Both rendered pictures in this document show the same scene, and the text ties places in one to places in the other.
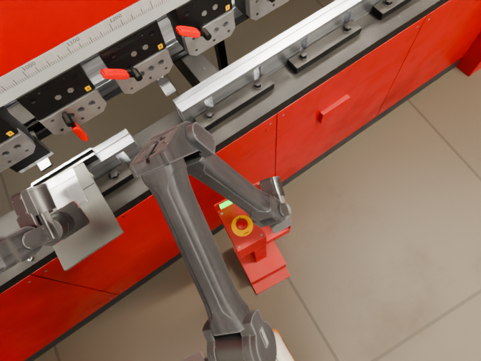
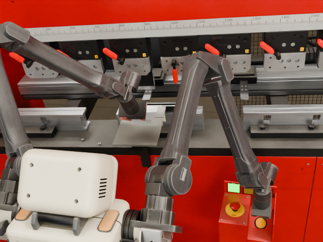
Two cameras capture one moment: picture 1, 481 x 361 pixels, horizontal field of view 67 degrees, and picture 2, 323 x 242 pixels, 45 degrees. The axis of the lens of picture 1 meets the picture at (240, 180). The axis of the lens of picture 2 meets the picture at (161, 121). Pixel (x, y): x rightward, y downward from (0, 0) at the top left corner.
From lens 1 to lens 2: 73 cm
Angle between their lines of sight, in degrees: 38
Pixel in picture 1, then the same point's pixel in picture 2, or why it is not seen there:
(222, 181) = (225, 109)
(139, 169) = (184, 58)
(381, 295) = not seen: outside the picture
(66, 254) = (119, 139)
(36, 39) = (185, 11)
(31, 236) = (118, 85)
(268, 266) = not seen: outside the picture
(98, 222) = (148, 134)
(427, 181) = not seen: outside the picture
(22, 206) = (124, 76)
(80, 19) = (210, 11)
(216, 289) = (177, 129)
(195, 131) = (223, 61)
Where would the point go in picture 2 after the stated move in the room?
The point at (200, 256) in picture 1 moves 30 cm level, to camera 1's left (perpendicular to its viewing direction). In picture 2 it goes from (181, 108) to (98, 86)
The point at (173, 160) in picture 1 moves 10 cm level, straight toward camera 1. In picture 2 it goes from (201, 58) to (196, 76)
